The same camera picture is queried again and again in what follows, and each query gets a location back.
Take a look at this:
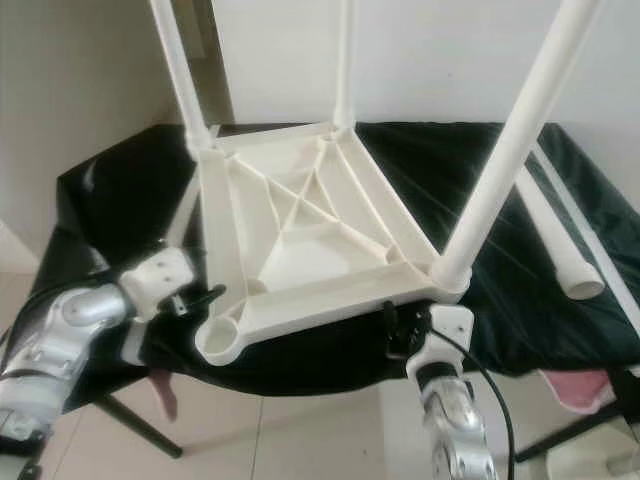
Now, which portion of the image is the white plastic children table top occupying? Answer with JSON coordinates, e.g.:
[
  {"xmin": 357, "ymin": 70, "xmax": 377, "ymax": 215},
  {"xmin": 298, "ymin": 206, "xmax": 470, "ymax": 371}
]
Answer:
[{"xmin": 188, "ymin": 120, "xmax": 474, "ymax": 367}]

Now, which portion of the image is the white plastic table leg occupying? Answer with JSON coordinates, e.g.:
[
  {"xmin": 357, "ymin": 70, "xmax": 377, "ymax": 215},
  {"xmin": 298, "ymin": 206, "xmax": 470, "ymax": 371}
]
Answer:
[
  {"xmin": 434, "ymin": 0, "xmax": 607, "ymax": 297},
  {"xmin": 515, "ymin": 165, "xmax": 607, "ymax": 301},
  {"xmin": 332, "ymin": 0, "xmax": 360, "ymax": 129},
  {"xmin": 150, "ymin": 0, "xmax": 217, "ymax": 153}
]

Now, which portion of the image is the pink plastic object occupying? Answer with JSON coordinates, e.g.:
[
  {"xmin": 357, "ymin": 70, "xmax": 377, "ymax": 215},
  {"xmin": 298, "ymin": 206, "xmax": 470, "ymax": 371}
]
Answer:
[
  {"xmin": 538, "ymin": 367, "xmax": 617, "ymax": 415},
  {"xmin": 150, "ymin": 367, "xmax": 180, "ymax": 422}
]

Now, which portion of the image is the black metal table leg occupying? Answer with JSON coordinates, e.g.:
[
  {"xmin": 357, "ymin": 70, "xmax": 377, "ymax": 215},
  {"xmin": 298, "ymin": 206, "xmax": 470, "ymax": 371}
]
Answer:
[
  {"xmin": 515, "ymin": 400, "xmax": 640, "ymax": 464},
  {"xmin": 90, "ymin": 394, "xmax": 184, "ymax": 460}
]

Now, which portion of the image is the black plastic table cover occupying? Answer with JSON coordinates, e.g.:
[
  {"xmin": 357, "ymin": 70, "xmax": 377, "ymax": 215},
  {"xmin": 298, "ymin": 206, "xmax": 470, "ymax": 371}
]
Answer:
[{"xmin": 15, "ymin": 120, "xmax": 640, "ymax": 397}]

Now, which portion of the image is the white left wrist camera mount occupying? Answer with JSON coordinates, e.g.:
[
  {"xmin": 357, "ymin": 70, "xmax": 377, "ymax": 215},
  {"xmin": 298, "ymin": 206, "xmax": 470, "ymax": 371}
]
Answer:
[{"xmin": 120, "ymin": 247, "xmax": 197, "ymax": 321}]

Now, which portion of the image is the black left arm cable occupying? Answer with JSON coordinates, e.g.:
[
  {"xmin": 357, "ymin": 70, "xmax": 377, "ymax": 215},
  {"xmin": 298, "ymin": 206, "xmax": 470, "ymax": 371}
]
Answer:
[{"xmin": 5, "ymin": 275, "xmax": 127, "ymax": 323}]

